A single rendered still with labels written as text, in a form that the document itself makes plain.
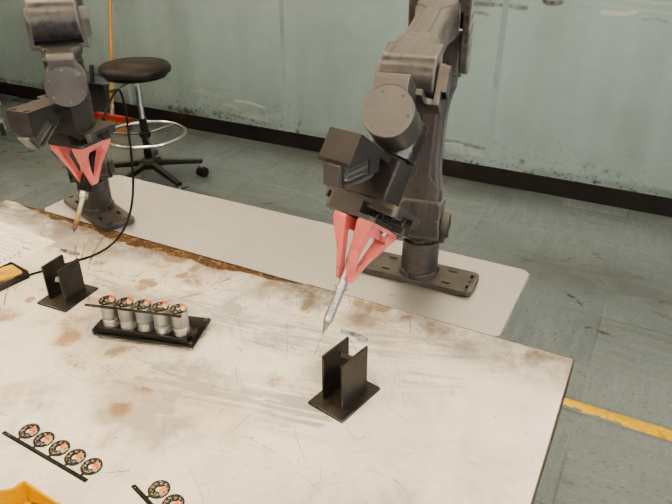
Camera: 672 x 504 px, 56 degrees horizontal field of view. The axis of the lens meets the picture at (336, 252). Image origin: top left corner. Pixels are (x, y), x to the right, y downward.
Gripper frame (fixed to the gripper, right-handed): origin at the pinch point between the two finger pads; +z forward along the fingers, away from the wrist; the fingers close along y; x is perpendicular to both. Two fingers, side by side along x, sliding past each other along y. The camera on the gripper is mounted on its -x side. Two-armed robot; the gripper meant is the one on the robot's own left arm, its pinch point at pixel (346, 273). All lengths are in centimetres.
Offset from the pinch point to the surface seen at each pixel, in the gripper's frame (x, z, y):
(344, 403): 8.6, 15.7, 1.5
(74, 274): 1, 17, -49
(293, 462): 1.0, 23.0, 2.1
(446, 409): 16.4, 11.8, 11.5
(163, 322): 2.1, 16.6, -27.5
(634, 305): 194, -25, 1
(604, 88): 225, -118, -49
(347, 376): 6.6, 12.1, 1.5
